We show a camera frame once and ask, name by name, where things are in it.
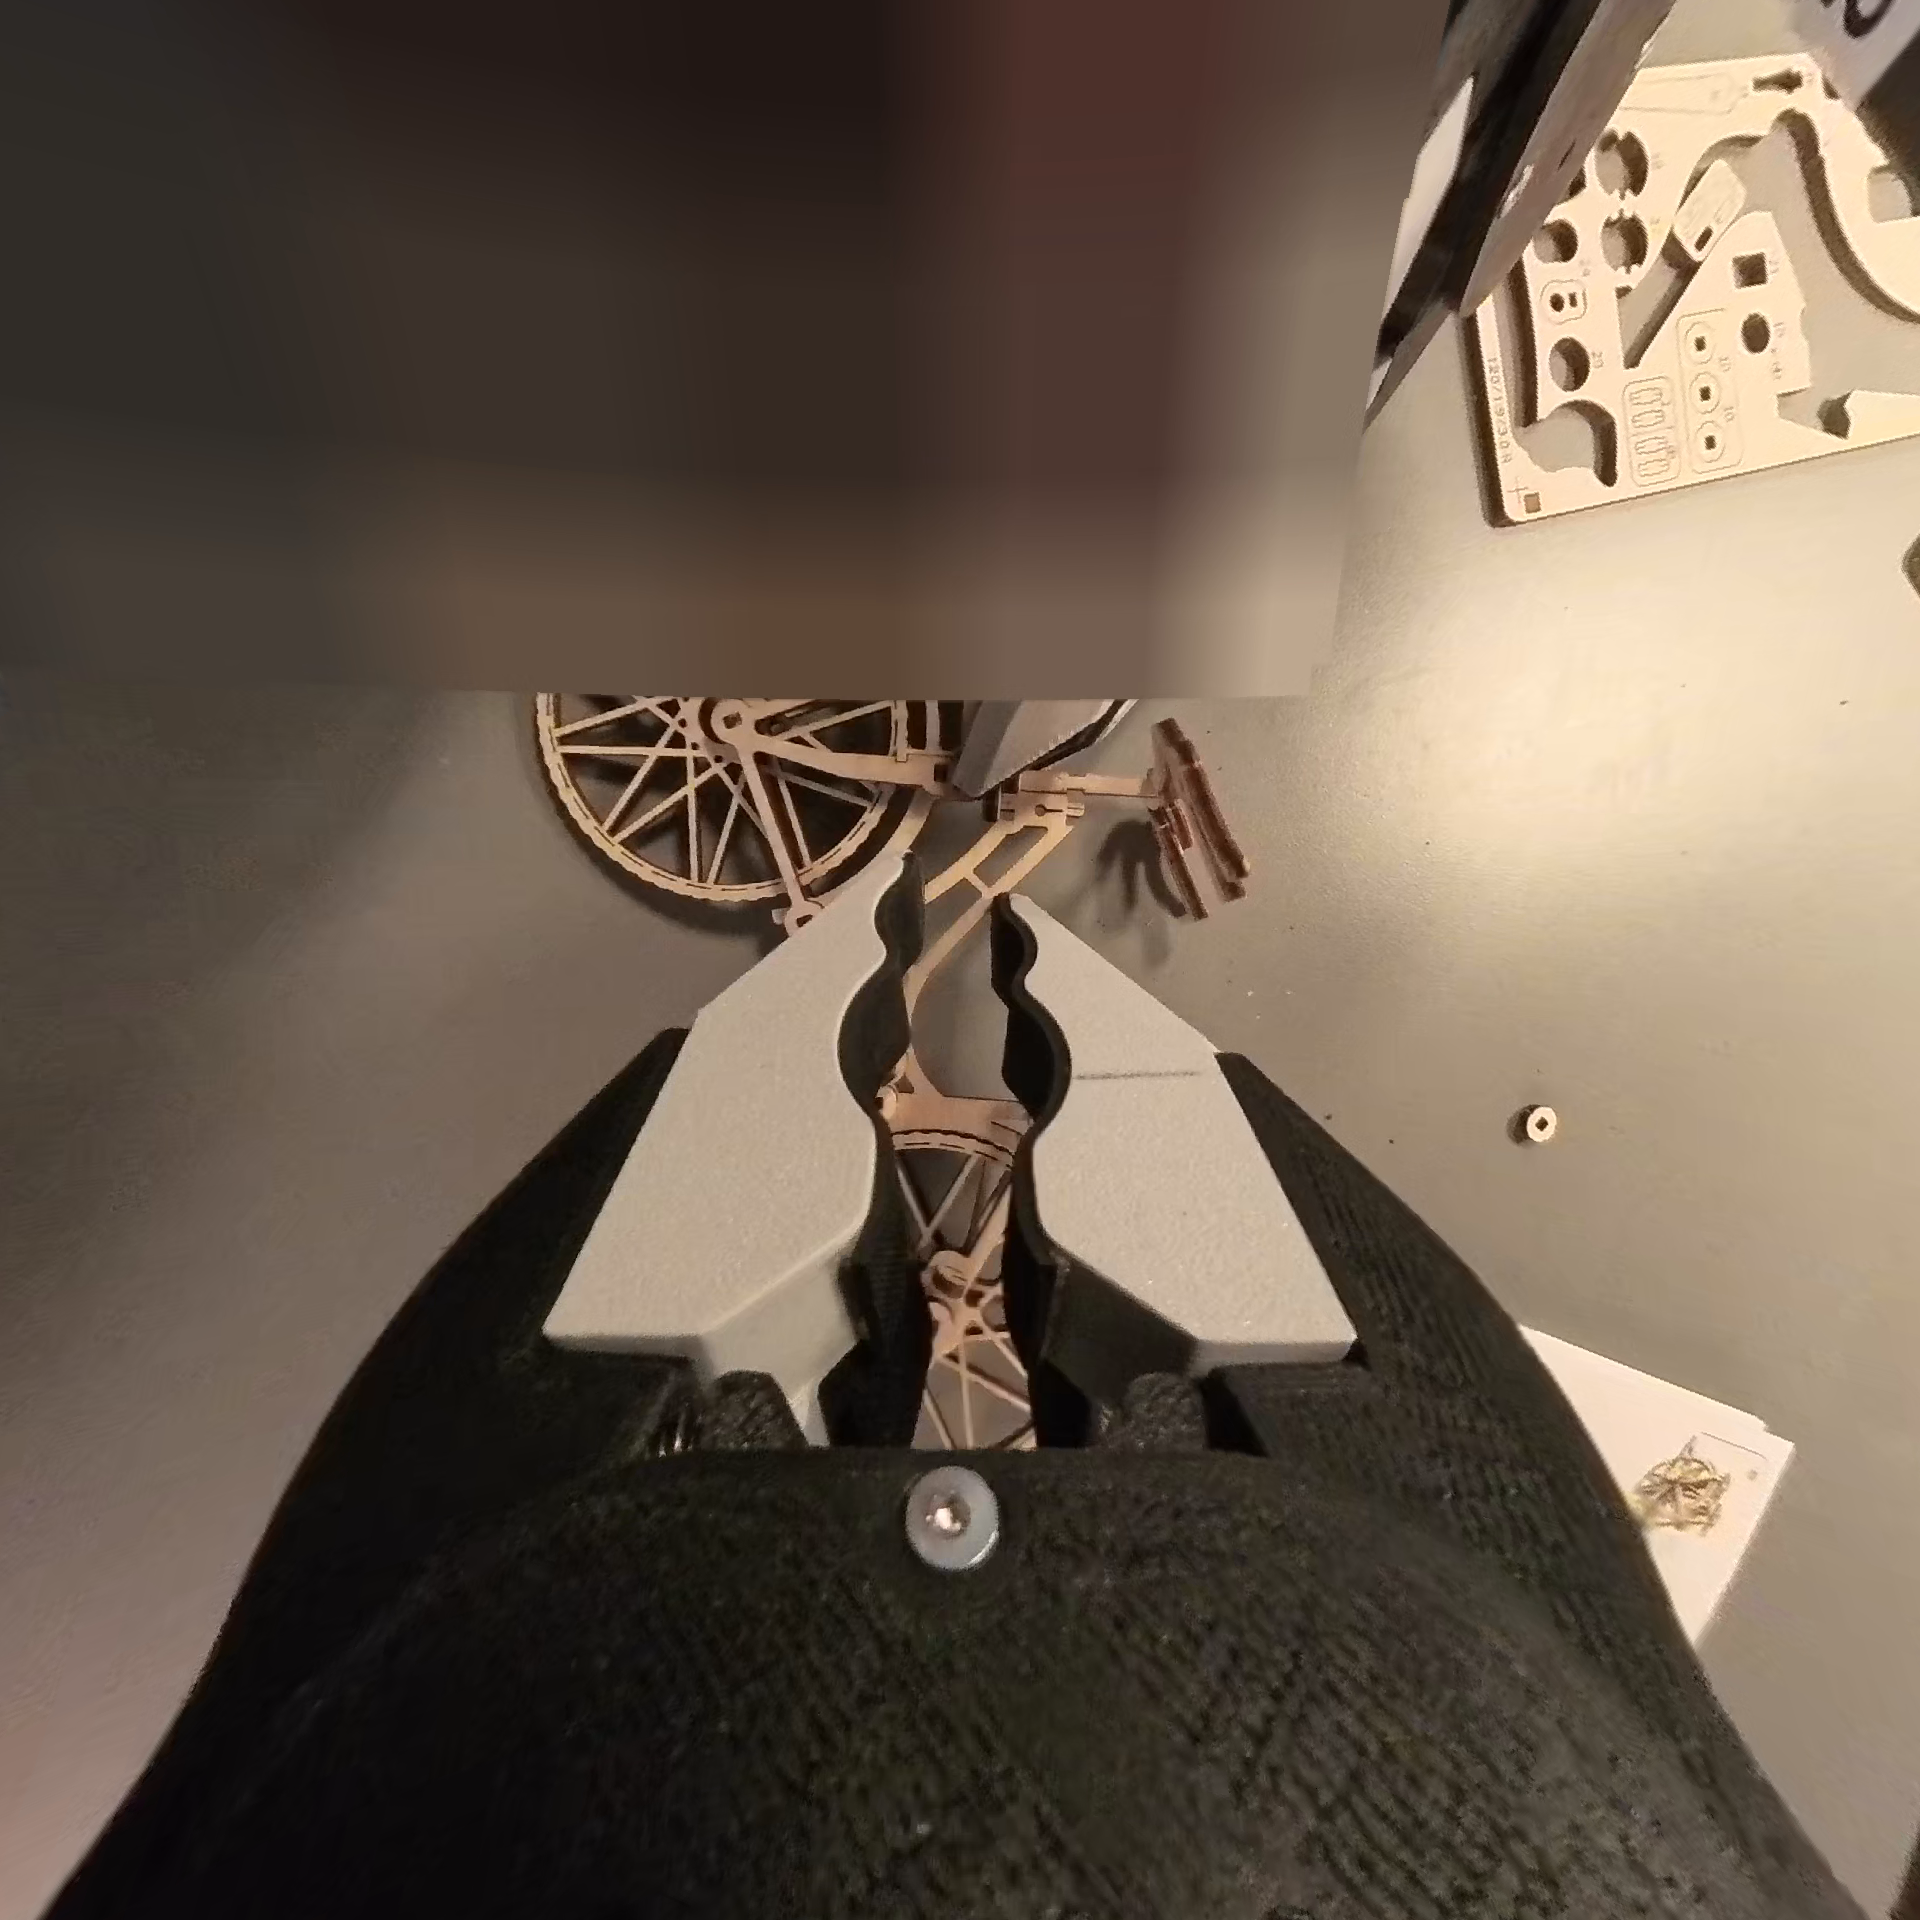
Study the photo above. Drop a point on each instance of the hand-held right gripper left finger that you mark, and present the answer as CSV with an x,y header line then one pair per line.
x,y
705,1201

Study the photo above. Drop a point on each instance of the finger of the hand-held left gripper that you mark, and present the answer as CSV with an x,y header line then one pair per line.
x,y
1019,745

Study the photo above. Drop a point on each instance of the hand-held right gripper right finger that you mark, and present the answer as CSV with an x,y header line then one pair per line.
x,y
1185,1201

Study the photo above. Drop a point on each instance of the wooden bicycle model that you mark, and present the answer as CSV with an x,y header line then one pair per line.
x,y
1193,820

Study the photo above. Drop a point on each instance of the wooden parts sheet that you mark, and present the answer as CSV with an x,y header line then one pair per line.
x,y
1799,406

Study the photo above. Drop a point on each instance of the instruction booklet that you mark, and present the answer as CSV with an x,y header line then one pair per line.
x,y
1635,1411

